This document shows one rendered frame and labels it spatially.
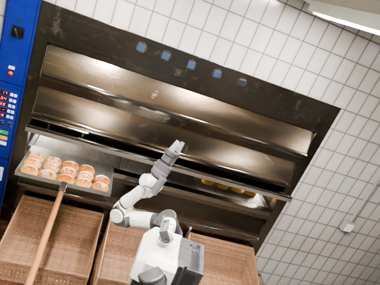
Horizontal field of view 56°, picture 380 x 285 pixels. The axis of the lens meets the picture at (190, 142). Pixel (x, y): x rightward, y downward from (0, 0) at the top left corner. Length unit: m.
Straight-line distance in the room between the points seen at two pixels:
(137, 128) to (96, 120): 0.26
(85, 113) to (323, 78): 1.52
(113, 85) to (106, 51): 0.20
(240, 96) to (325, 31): 0.63
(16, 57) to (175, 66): 0.90
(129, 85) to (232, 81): 0.64
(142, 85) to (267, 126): 0.87
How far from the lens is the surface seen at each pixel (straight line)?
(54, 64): 2.24
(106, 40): 2.16
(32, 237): 2.74
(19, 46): 2.24
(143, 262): 1.61
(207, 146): 2.41
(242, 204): 2.73
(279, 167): 2.64
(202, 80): 2.22
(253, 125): 2.41
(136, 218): 1.91
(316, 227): 3.08
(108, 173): 2.44
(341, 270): 3.54
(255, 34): 2.23
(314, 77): 2.43
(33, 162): 2.30
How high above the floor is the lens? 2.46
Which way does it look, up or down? 23 degrees down
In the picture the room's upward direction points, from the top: 23 degrees clockwise
